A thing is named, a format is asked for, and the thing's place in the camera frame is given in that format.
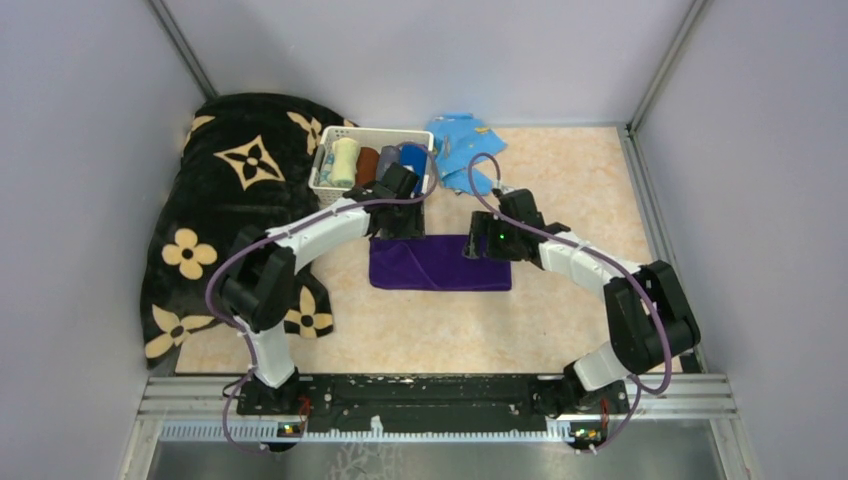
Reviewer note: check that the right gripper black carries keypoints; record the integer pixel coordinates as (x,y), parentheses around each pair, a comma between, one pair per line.
(485,223)

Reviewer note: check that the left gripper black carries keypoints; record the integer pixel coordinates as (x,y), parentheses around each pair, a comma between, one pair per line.
(413,229)

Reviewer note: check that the purple towel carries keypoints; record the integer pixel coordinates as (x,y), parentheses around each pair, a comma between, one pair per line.
(434,263)

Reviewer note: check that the royal blue towel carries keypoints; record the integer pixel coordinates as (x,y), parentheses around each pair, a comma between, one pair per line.
(414,158)

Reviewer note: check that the yellow green towel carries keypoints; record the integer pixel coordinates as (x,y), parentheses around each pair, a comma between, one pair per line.
(345,152)

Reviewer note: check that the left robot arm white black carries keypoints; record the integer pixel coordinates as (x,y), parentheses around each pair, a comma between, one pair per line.
(252,289)

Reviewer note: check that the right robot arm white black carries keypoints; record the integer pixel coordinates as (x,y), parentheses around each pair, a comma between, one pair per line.
(649,318)

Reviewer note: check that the brown rolled towel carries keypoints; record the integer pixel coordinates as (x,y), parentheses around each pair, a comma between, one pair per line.
(366,166)

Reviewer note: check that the grey rolled towel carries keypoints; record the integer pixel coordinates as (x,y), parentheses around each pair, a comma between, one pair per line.
(389,155)

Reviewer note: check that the white plastic basket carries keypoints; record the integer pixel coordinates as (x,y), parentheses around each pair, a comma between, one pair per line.
(375,138)

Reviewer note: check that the white blue patterned rolled towel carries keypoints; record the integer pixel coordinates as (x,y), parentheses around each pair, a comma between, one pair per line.
(323,178)

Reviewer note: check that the light blue patterned towel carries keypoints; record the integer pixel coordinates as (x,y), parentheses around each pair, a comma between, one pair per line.
(458,138)

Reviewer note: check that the black floral blanket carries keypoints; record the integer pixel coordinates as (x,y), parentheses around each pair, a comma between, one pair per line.
(246,162)

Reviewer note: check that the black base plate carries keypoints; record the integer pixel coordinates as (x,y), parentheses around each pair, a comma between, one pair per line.
(438,404)

